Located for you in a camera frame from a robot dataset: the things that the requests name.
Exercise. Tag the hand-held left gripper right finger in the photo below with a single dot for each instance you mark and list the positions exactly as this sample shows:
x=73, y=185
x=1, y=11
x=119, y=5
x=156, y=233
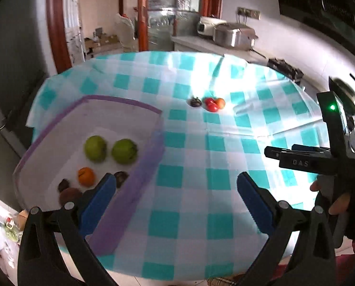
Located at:
x=256, y=204

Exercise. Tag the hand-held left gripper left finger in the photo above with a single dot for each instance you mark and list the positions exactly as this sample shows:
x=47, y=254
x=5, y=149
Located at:
x=97, y=206

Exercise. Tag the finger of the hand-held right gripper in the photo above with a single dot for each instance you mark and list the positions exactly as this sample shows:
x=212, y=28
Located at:
x=272, y=152
x=305, y=147

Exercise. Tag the dark red apple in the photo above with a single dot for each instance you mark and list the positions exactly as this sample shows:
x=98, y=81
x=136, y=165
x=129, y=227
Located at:
x=70, y=197

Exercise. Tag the orange mandarin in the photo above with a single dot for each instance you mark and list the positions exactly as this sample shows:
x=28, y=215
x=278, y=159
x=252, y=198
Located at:
x=86, y=176

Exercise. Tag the dark water chestnut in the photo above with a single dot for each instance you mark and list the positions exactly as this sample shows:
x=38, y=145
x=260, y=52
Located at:
x=121, y=178
x=64, y=184
x=195, y=101

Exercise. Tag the green persimmon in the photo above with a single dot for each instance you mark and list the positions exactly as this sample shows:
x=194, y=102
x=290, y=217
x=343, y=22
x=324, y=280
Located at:
x=96, y=148
x=124, y=151

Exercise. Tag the purple cardboard box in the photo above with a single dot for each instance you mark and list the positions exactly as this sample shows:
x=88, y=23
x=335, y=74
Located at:
x=144, y=166

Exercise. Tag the metal wok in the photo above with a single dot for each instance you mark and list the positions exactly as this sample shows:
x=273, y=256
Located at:
x=346, y=88

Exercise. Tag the small orange kumquat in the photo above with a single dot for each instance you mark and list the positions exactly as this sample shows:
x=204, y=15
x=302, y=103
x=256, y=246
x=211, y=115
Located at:
x=221, y=103

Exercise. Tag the red cherry tomato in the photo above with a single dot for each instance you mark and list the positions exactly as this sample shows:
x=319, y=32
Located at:
x=213, y=107
x=209, y=101

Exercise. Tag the teal white checked tablecloth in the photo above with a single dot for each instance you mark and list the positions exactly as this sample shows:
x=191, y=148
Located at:
x=195, y=155

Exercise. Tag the black gas stove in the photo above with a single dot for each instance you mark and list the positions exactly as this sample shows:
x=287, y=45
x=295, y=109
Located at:
x=285, y=67

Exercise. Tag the silver kitchen appliance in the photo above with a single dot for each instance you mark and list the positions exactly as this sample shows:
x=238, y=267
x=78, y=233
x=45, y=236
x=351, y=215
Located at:
x=234, y=35

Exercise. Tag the white kitchen countertop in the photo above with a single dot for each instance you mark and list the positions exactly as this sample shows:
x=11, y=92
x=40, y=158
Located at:
x=207, y=45

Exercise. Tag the black range hood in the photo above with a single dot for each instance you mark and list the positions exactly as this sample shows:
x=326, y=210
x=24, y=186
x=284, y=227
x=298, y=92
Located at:
x=329, y=6

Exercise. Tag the white kitchen appliance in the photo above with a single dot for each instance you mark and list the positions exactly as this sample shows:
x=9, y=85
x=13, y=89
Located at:
x=208, y=26

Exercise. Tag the grey refrigerator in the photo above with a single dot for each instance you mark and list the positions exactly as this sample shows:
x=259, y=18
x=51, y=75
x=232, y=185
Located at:
x=7, y=95

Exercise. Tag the cardboard boxes on floor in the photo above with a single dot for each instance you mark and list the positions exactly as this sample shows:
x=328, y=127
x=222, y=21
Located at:
x=103, y=40

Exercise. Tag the glass sliding door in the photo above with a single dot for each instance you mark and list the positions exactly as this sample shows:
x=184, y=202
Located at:
x=171, y=15

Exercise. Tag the white panelled door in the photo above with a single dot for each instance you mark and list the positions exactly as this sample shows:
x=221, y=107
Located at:
x=73, y=20

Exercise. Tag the wall socket strip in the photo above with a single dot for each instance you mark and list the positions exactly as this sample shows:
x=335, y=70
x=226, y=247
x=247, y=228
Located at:
x=249, y=12

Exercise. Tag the brown wooden door frame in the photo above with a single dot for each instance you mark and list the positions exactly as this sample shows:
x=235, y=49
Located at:
x=56, y=35

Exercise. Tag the brown wooden door post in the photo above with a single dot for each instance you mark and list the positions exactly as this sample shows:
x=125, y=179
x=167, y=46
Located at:
x=142, y=15

